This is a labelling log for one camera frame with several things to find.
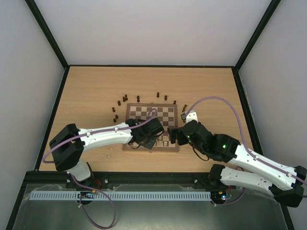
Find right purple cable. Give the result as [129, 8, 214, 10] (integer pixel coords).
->
[187, 96, 307, 207]

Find light blue cable duct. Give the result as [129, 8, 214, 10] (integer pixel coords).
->
[29, 191, 211, 201]

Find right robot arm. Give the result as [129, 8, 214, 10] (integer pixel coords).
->
[168, 120, 307, 207]

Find black aluminium frame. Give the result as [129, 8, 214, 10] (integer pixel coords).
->
[6, 0, 280, 230]

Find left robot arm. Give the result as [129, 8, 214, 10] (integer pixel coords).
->
[49, 118, 165, 183]

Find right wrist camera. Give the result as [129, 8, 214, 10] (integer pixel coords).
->
[181, 110, 198, 123]

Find wooden chess board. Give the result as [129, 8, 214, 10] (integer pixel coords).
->
[122, 103, 179, 153]

